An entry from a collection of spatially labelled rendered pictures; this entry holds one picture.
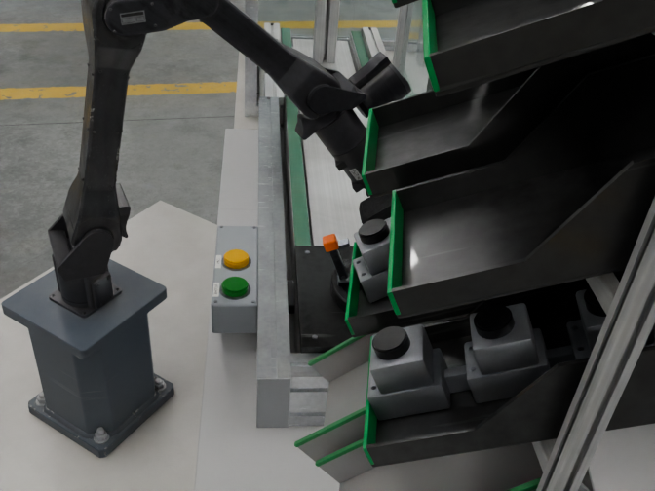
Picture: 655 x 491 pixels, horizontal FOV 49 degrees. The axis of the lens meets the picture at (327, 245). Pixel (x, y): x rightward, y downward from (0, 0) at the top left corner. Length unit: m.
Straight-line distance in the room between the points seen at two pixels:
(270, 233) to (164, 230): 0.26
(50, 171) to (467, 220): 2.94
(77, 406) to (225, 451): 0.20
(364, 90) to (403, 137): 0.25
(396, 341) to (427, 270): 0.09
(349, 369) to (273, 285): 0.27
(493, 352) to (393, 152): 0.21
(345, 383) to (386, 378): 0.32
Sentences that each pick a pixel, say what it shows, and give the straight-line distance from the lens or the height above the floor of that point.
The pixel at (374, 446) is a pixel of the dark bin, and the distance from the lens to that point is 0.58.
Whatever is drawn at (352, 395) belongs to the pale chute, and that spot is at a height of 1.02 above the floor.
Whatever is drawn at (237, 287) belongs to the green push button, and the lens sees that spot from 1.08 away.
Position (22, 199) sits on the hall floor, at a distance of 3.21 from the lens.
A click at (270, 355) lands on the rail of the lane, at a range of 1.00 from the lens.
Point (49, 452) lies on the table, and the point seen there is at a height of 0.86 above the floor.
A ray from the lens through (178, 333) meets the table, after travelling 1.18.
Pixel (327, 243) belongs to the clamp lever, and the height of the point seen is 1.07.
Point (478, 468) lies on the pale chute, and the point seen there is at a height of 1.11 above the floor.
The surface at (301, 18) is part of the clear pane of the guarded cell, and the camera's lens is 2.28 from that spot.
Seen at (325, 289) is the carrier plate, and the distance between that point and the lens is 1.09.
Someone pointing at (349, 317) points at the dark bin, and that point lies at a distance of 0.69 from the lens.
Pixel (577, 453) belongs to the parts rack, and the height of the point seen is 1.27.
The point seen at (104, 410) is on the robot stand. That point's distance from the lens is 1.00.
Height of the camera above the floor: 1.66
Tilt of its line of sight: 36 degrees down
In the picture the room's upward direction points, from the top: 5 degrees clockwise
